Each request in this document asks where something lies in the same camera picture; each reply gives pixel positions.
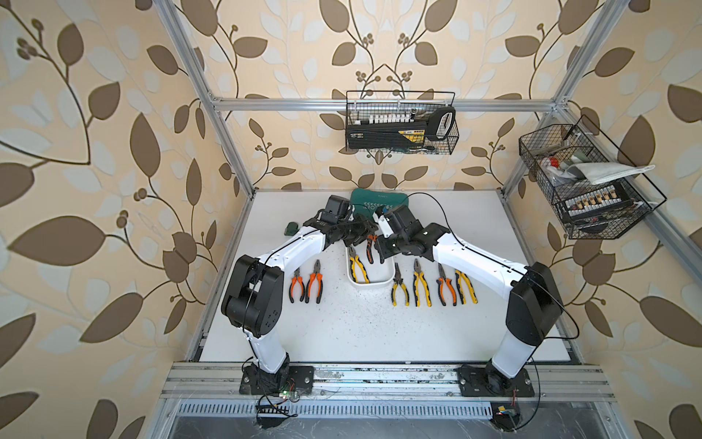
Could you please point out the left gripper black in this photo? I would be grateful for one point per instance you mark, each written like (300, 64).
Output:
(368, 226)

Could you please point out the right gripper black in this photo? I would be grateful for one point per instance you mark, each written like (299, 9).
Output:
(380, 243)

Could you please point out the yellow black combination pliers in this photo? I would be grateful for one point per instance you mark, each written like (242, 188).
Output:
(420, 285)

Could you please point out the orange black long-nose pliers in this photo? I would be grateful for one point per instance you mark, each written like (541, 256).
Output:
(445, 284)

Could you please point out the white plastic storage box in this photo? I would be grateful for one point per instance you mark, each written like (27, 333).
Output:
(379, 274)

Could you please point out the orange black combination pliers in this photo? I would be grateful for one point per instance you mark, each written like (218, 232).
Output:
(315, 284)

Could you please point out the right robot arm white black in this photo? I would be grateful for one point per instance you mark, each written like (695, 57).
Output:
(534, 303)

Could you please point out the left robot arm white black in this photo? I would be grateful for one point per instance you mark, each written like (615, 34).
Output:
(253, 296)

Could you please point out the socket set box in basket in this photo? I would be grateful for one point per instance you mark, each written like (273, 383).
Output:
(597, 202)

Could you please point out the green plastic tool case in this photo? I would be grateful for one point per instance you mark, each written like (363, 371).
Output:
(366, 202)

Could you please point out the black yellow tool in basket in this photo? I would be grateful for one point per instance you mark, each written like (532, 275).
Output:
(409, 131)

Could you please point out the white papers in basket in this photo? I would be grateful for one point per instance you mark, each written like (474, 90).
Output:
(604, 172)

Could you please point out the back black wire basket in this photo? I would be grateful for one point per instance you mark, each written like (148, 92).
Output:
(369, 101)

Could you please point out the black wire basket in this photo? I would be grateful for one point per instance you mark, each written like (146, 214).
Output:
(369, 101)
(549, 151)

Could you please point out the right black wire basket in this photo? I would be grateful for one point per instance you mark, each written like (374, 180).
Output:
(549, 151)

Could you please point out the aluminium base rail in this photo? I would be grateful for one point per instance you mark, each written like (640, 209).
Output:
(387, 382)

